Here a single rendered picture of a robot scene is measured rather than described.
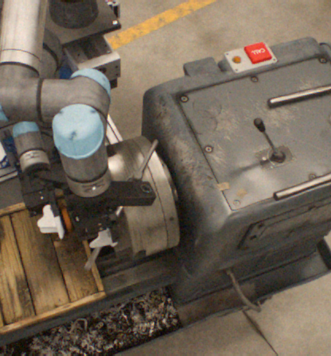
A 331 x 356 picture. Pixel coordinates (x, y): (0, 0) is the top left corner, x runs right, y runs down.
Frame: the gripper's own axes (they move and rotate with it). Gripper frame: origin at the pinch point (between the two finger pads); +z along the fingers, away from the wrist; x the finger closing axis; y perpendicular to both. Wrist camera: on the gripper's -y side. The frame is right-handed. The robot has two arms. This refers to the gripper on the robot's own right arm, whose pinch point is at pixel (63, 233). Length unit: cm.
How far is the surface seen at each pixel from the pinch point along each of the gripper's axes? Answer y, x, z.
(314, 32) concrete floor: -191, -109, -130
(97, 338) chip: 0, -49, 20
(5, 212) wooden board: 15.0, -18.1, -19.5
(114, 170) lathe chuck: -16.0, 15.4, -5.2
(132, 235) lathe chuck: -15.7, 8.5, 9.5
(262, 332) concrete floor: -72, -109, 33
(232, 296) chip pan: -50, -54, 21
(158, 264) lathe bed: -23.9, -21.8, 9.9
